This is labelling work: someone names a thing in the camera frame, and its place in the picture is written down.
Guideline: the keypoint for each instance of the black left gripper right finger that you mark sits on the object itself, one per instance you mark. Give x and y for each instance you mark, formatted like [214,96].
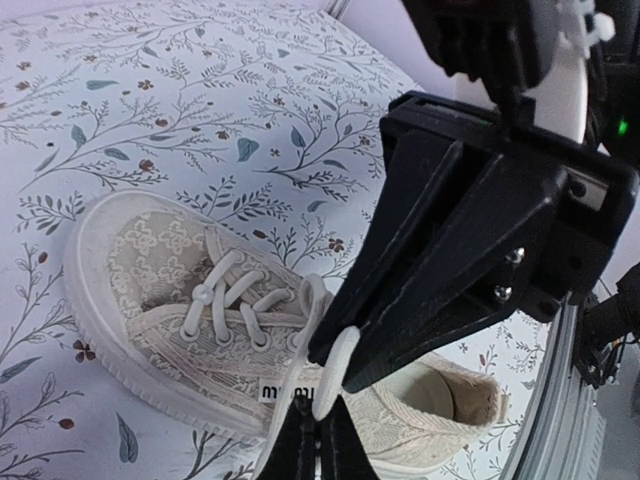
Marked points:
[343,455]

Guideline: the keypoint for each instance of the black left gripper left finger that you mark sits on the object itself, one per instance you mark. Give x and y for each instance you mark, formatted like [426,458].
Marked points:
[293,456]

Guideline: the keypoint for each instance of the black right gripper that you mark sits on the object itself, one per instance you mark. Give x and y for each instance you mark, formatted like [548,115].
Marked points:
[554,211]

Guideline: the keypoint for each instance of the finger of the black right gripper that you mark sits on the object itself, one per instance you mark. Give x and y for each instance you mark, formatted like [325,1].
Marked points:
[417,283]

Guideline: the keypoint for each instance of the cream lace platform sneaker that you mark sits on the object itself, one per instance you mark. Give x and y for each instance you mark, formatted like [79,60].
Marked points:
[203,326]

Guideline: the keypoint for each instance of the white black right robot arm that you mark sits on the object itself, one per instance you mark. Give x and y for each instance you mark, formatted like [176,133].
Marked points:
[612,112]

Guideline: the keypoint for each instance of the floral patterned table mat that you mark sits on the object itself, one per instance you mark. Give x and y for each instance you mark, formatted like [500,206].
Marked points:
[261,115]

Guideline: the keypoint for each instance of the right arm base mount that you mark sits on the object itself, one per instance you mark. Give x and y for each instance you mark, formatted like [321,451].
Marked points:
[602,330]

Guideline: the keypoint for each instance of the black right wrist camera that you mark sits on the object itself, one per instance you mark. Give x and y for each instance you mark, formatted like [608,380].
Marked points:
[516,46]

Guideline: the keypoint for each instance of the aluminium front rail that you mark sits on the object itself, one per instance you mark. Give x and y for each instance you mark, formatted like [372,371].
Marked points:
[563,432]

